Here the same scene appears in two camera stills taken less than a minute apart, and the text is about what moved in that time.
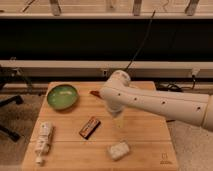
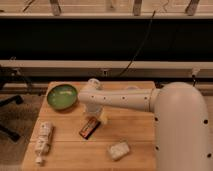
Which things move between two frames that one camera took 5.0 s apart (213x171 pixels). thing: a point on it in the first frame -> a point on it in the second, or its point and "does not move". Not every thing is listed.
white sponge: [120, 150] does not move
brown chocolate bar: [90, 126] does not move
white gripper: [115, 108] -> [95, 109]
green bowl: [62, 97] does not move
